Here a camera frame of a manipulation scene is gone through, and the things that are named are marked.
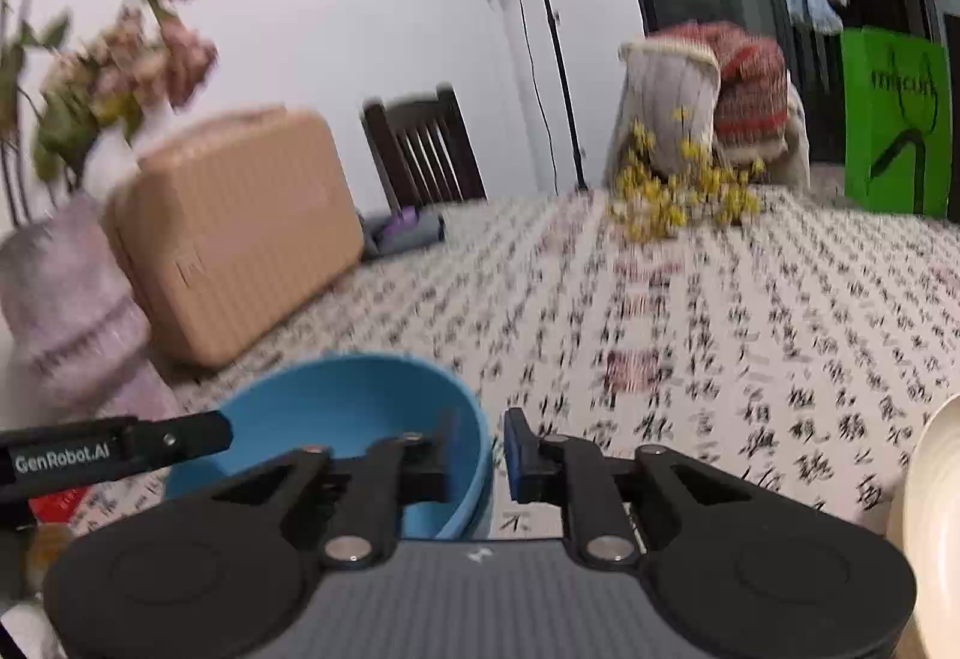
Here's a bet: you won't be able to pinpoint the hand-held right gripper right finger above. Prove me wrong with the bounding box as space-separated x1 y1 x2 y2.
504 408 777 570

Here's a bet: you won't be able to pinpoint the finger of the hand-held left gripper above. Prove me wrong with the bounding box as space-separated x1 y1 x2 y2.
139 410 233 467

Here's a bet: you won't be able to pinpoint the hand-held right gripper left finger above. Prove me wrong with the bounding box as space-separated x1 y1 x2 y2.
187 408 462 570

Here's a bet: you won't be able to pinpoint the blue bowl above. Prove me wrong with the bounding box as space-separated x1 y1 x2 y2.
165 353 494 541

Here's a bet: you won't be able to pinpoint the cream ridged plate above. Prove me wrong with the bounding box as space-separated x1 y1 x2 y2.
885 395 960 659

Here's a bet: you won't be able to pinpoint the red packet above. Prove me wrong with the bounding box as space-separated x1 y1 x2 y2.
28 485 92 526

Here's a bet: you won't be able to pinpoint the pink knitted vase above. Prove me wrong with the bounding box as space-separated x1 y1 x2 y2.
0 194 181 428

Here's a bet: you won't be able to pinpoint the peach ribbed suitcase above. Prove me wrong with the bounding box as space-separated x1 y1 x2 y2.
105 104 366 371

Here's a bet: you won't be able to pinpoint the grey purple folded cloth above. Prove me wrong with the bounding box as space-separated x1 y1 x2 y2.
360 205 447 263

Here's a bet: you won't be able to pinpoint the yellow blossom branches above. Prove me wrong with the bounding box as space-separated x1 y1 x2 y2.
607 104 767 244

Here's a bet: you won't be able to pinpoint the dark wooden chair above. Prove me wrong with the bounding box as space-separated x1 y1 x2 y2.
361 85 488 210

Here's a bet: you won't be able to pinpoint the red patterned blanket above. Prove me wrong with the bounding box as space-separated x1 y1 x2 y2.
649 22 792 165

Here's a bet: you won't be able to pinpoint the green paper bag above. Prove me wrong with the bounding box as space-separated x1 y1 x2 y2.
841 25 953 218

